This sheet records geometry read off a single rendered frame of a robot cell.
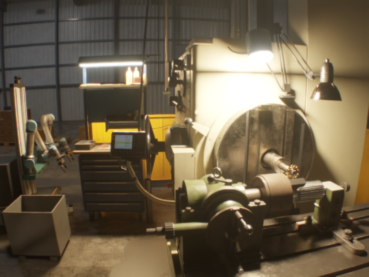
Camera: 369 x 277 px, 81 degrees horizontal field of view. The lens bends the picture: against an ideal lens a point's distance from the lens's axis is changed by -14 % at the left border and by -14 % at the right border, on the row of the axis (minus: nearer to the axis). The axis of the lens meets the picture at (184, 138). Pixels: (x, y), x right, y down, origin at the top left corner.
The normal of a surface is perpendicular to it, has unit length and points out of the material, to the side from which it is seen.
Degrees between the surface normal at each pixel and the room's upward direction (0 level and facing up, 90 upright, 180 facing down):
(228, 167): 90
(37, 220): 90
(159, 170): 90
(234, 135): 90
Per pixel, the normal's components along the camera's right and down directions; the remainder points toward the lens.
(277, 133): 0.15, 0.19
